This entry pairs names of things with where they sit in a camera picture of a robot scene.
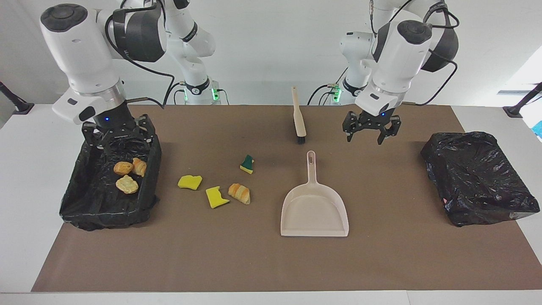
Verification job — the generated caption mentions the notched yellow sponge piece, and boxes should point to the notched yellow sponge piece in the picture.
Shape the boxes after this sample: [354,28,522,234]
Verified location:
[205,186,230,209]

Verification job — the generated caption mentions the large striped croissant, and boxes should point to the large striped croissant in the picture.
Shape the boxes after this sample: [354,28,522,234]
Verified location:
[228,183,251,205]

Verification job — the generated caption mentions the open bin with black bag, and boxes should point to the open bin with black bag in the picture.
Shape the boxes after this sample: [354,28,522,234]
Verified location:
[59,130,162,231]

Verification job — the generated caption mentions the pale pastry piece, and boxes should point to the pale pastry piece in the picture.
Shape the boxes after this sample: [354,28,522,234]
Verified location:
[116,175,139,194]

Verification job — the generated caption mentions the beige plastic dustpan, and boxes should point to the beige plastic dustpan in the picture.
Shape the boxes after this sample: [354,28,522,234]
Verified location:
[280,150,350,237]

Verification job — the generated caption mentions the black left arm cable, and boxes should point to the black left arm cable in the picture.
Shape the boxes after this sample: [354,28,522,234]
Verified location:
[368,0,461,106]

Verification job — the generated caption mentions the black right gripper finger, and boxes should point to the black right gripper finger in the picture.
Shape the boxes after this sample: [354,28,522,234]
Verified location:
[135,114,156,148]
[82,122,112,157]

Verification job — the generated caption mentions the bin wrapped in black bag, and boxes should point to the bin wrapped in black bag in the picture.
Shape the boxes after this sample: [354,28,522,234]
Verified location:
[420,131,540,227]

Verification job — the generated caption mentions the brown table mat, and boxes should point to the brown table mat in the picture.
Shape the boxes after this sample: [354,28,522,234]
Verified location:
[31,105,542,293]

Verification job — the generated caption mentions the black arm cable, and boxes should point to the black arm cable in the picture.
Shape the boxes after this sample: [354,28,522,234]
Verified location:
[368,0,461,106]
[104,0,176,110]

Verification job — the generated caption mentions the beige brush black bristles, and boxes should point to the beige brush black bristles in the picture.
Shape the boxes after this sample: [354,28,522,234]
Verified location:
[292,86,307,144]

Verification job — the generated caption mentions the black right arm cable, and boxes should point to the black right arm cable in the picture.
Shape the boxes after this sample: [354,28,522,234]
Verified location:
[104,0,176,110]

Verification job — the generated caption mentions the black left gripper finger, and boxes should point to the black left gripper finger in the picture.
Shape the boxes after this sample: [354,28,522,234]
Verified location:
[342,111,361,143]
[378,116,402,146]

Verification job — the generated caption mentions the black camera stand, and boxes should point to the black camera stand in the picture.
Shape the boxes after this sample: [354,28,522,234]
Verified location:
[503,83,542,118]
[0,81,34,115]

